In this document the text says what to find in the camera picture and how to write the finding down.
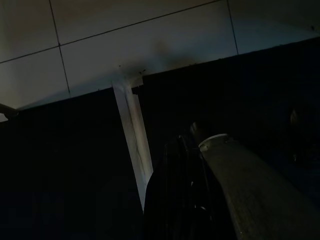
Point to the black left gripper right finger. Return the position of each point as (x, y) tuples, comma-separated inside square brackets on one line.
[(210, 200)]

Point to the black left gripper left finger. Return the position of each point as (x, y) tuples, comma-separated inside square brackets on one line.
[(167, 195)]

